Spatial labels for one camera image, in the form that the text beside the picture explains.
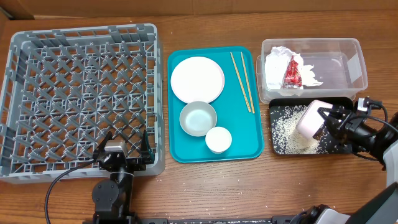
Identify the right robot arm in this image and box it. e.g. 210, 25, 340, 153
290, 106, 397, 223

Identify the white cup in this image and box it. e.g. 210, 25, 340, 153
205, 127, 232, 154

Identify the wooden chopstick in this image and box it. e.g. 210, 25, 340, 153
241, 52, 255, 114
230, 52, 252, 113

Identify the grey-green bowl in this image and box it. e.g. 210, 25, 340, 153
179, 101, 217, 137

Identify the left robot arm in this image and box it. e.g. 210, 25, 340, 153
92, 131, 154, 224

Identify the pink bowl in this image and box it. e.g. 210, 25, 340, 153
296, 100, 333, 139

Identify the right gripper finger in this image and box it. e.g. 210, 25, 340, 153
313, 124, 329, 140
317, 107, 337, 120

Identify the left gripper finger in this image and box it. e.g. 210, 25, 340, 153
93, 131, 113, 161
139, 130, 154, 164

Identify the clear plastic bin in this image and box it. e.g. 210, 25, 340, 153
256, 38, 368, 103

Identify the white napkin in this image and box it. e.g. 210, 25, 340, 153
262, 46, 323, 98

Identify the grey dishwasher rack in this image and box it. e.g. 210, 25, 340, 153
1, 23, 165, 184

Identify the red snack wrapper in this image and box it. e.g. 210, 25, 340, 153
282, 56, 302, 88

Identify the right wooden chopstick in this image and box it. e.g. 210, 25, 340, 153
241, 52, 255, 114

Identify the spilled rice pile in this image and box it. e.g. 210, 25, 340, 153
270, 105, 328, 155

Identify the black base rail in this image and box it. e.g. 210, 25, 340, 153
83, 215, 294, 224

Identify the white round plate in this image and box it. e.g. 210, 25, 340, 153
170, 56, 225, 103

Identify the black tray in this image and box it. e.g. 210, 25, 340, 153
269, 98, 352, 155

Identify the left wooden chopstick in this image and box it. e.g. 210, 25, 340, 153
230, 52, 252, 113

